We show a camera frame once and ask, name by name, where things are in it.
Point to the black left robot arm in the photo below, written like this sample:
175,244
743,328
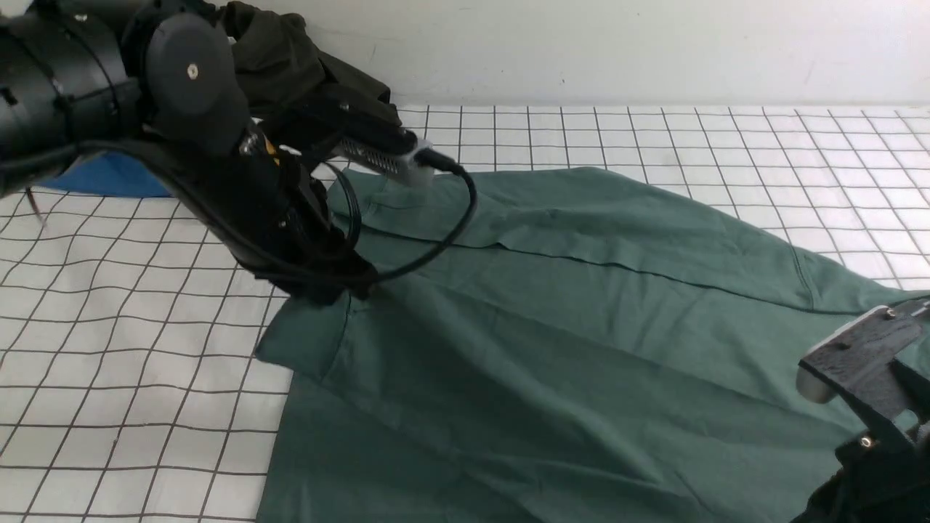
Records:
157,82

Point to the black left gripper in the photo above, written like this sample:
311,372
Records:
272,215

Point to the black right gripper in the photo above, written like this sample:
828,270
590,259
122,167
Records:
883,474

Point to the dark olive shirt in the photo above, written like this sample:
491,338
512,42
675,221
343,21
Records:
277,65

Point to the blue shirt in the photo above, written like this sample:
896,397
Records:
111,174

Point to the white grid tablecloth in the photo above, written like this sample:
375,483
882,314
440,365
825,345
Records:
131,387

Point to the green long sleeve shirt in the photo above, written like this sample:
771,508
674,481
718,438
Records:
591,349

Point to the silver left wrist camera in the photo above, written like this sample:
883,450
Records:
404,168

